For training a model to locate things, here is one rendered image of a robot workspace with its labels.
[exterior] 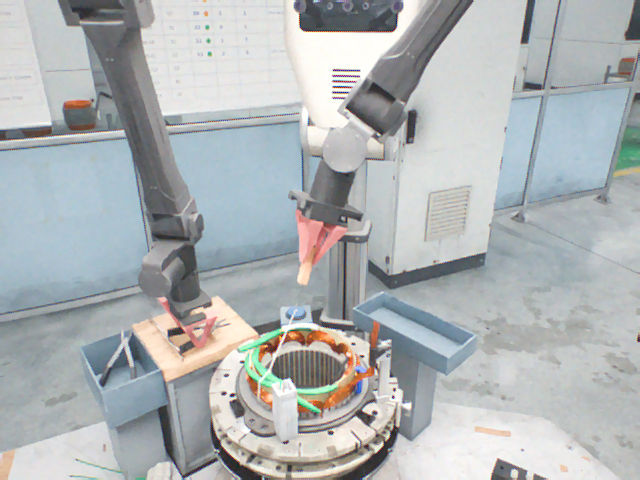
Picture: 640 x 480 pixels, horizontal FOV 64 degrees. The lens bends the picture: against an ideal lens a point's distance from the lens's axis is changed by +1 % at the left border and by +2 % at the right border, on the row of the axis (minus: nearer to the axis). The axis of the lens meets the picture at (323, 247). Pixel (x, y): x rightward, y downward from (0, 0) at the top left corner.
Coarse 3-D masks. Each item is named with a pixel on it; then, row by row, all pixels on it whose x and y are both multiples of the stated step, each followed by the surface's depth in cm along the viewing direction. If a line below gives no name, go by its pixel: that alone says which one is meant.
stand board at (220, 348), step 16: (224, 304) 115; (160, 320) 109; (240, 320) 109; (144, 336) 104; (160, 336) 104; (176, 336) 104; (208, 336) 104; (224, 336) 104; (240, 336) 104; (256, 336) 105; (160, 352) 99; (192, 352) 99; (208, 352) 99; (224, 352) 101; (176, 368) 95; (192, 368) 98
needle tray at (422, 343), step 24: (360, 312) 112; (384, 312) 119; (408, 312) 116; (384, 336) 109; (408, 336) 104; (432, 336) 111; (456, 336) 108; (408, 360) 108; (432, 360) 101; (456, 360) 101; (408, 384) 110; (432, 384) 114; (432, 408) 119; (408, 432) 115
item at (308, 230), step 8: (296, 208) 77; (296, 216) 77; (304, 224) 77; (312, 224) 72; (320, 224) 72; (304, 232) 77; (312, 232) 73; (304, 240) 77; (312, 240) 73; (304, 248) 75; (304, 256) 75
